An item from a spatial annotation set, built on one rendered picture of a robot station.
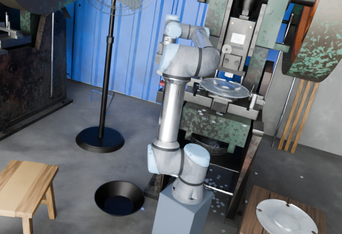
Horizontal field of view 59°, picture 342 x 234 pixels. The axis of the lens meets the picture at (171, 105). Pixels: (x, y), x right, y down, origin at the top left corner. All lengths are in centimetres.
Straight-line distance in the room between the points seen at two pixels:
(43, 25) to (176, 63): 170
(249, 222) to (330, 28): 93
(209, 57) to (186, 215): 67
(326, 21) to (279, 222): 93
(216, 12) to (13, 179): 131
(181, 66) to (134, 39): 208
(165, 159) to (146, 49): 210
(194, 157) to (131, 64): 216
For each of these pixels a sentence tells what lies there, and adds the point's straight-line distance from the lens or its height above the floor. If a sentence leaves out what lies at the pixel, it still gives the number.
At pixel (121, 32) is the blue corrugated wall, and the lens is 328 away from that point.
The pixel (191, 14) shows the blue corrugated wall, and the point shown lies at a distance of 303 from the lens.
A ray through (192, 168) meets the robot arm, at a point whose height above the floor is 62.
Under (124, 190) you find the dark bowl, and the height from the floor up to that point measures 3.
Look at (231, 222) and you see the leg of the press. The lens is 200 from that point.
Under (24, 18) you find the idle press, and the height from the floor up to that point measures 81.
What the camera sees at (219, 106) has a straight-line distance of 178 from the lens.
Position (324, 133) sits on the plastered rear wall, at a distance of 333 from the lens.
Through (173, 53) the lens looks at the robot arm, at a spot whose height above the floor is 106.
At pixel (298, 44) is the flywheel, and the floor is 108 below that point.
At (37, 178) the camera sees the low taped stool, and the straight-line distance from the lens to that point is 162.
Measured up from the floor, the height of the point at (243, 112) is 67.
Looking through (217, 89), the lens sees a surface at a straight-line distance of 173.
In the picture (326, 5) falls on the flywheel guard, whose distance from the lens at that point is 145.
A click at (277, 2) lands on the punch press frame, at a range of 171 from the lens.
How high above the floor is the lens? 133
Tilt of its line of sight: 23 degrees down
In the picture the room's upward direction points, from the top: 11 degrees clockwise
